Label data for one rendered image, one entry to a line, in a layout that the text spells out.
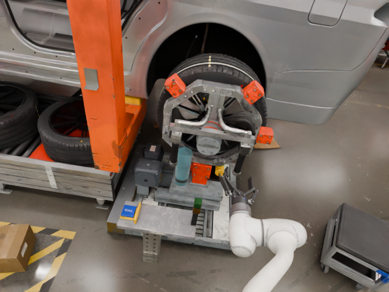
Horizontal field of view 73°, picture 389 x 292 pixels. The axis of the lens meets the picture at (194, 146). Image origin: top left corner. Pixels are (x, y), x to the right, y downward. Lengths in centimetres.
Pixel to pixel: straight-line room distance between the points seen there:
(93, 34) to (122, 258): 137
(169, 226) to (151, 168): 49
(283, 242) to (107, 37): 104
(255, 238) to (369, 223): 125
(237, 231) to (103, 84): 87
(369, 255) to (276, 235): 106
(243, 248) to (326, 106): 124
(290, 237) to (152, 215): 80
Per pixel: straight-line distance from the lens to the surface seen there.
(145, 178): 188
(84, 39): 126
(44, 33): 288
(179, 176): 161
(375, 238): 215
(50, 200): 232
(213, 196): 199
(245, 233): 107
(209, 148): 140
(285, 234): 106
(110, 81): 130
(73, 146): 195
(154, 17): 171
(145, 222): 154
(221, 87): 137
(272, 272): 92
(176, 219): 156
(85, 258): 199
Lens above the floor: 175
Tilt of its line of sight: 40 degrees down
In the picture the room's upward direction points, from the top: 10 degrees clockwise
